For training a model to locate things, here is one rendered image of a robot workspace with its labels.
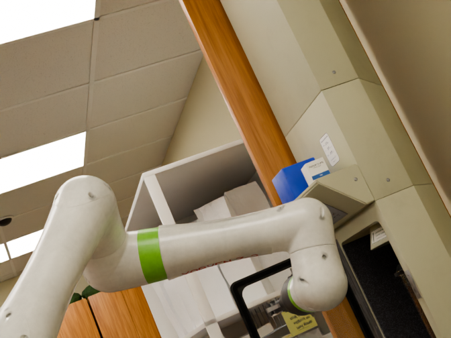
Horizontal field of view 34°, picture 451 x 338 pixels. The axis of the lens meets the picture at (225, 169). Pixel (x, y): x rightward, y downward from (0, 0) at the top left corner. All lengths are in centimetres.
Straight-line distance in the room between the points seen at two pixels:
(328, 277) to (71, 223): 51
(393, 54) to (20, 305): 144
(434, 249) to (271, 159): 58
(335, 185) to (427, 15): 62
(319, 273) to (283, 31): 70
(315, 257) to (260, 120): 75
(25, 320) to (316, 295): 58
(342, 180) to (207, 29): 74
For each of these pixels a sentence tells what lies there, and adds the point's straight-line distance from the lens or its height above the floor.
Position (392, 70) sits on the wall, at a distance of 232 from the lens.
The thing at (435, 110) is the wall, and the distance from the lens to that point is 220.
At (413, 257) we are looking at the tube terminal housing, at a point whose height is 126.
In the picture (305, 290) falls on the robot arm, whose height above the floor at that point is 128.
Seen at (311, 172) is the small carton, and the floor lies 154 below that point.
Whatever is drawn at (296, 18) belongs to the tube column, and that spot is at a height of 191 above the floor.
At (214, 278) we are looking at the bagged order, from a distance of 303.
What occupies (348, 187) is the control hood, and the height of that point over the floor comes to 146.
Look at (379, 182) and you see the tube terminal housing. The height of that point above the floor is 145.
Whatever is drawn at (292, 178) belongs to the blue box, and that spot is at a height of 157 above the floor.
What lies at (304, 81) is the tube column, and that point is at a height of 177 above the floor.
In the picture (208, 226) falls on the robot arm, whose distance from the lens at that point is 153.
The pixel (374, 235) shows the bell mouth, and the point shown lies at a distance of 188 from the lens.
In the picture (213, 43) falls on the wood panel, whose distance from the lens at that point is 222.
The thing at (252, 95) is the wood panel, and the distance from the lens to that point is 217.
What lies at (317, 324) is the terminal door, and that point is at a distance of 198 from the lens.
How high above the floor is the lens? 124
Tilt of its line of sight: 13 degrees up
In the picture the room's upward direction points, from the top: 24 degrees counter-clockwise
